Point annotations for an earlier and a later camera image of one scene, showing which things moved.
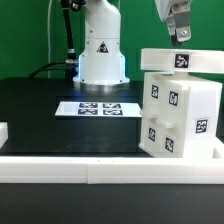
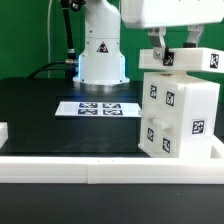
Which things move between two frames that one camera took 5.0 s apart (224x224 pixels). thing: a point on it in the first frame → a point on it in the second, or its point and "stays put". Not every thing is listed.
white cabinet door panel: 172,100 stays put
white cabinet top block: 182,60 stays put
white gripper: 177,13 → 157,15
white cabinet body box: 181,116 stays put
